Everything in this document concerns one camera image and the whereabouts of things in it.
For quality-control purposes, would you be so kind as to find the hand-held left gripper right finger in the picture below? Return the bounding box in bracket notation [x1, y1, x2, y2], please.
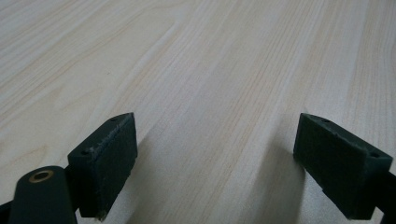
[292, 112, 394, 220]

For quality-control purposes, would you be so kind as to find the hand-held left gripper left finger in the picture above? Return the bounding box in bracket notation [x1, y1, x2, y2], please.
[67, 112, 138, 221]

